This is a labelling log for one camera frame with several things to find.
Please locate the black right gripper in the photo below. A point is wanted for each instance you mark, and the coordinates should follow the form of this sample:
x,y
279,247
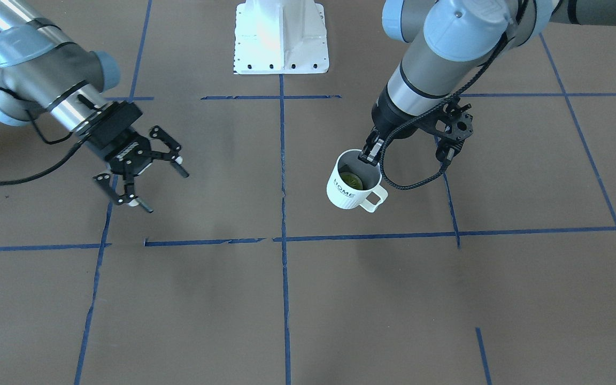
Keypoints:
x,y
126,156

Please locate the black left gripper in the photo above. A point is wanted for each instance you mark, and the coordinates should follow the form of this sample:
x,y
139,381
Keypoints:
x,y
386,117

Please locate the green lemon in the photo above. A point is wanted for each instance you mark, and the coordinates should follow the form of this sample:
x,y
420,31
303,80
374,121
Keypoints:
x,y
352,180

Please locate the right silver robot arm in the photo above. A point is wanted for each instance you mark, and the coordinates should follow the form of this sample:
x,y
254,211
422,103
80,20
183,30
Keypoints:
x,y
42,70

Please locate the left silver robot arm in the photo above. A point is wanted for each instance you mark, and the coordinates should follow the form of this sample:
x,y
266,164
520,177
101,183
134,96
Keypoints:
x,y
446,40

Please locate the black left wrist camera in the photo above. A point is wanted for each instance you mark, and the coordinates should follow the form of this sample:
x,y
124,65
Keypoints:
x,y
452,125

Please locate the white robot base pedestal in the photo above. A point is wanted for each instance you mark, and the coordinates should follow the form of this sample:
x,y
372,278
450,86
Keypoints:
x,y
280,37

